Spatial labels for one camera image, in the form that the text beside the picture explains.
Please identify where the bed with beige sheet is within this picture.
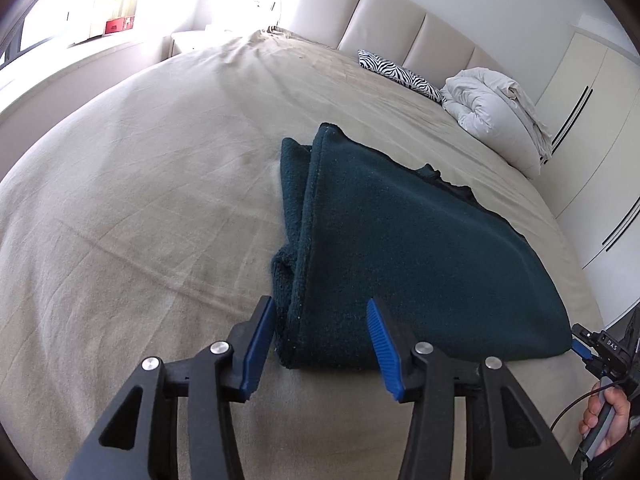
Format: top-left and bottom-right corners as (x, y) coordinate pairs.
(0, 27), (606, 480)

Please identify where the white nightstand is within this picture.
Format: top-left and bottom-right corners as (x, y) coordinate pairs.
(171, 29), (241, 56)

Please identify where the white folded duvet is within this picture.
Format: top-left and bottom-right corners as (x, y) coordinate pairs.
(441, 67), (553, 178)

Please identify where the red box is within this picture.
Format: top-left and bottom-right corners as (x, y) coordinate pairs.
(102, 16), (136, 36)

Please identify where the white wardrobe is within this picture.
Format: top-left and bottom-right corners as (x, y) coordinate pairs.
(535, 25), (640, 271)

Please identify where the person's right hand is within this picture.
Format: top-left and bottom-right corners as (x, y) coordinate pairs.
(579, 380), (632, 457)

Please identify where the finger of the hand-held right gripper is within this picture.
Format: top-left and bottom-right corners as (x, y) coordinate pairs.
(571, 324), (607, 376)

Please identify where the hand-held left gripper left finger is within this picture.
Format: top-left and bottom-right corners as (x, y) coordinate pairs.
(65, 296), (277, 480)

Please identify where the person's right forearm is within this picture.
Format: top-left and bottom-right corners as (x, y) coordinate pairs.
(575, 437), (640, 480)

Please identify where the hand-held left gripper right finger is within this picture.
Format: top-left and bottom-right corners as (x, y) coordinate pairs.
(366, 298), (581, 480)

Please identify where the black cable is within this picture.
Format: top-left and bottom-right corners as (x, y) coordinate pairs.
(550, 392), (608, 431)

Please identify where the dark green sweater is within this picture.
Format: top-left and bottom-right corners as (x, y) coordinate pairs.
(270, 121), (573, 373)

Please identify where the black framed window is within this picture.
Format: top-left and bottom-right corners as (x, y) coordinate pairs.
(0, 0), (106, 68)

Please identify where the zebra print pillow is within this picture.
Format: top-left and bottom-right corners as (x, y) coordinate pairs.
(357, 49), (446, 104)

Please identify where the beige padded headboard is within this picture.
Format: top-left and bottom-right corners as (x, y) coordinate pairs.
(276, 0), (546, 106)

